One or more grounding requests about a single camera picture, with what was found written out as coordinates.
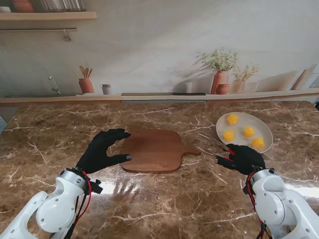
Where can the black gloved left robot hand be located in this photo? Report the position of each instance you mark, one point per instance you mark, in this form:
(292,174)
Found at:
(97,154)

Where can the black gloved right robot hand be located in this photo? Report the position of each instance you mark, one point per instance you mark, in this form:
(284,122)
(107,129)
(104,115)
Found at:
(246,159)

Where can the yellow corn chunk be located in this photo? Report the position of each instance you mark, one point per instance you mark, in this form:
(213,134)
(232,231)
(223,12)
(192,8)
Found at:
(232,119)
(258,143)
(248,131)
(228,135)

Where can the dark wooden cutting board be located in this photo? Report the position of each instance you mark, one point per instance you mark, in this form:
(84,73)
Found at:
(154,152)

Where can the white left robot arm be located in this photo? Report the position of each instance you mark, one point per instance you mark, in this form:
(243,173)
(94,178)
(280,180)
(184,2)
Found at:
(54,211)

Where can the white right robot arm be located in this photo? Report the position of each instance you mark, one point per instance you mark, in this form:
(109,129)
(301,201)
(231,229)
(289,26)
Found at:
(284,204)

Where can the beige round plate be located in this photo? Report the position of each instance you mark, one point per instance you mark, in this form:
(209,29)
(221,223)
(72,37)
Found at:
(240,122)

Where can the wooden counter ledge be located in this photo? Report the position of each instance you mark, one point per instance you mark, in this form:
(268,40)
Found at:
(74,99)

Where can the terracotta holder with wooden utensils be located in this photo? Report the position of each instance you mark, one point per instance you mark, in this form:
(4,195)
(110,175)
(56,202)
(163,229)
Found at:
(86,85)

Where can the chrome faucet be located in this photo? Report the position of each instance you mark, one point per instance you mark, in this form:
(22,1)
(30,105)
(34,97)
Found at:
(55,87)

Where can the leaning wooden boards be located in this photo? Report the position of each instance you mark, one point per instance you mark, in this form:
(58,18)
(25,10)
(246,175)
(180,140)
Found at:
(302,79)

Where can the row of glass jars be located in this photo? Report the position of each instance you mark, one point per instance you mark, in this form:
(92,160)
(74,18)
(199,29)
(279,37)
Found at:
(62,5)

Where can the round terracotta pot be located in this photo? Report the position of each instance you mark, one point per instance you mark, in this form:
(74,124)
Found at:
(23,6)

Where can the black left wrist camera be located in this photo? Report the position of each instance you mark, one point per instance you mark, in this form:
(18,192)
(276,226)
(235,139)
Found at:
(97,187)

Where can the metal wall rail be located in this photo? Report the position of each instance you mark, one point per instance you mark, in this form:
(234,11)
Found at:
(37,29)

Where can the light wooden wall shelf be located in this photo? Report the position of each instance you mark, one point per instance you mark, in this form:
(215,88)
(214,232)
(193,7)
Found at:
(49,16)

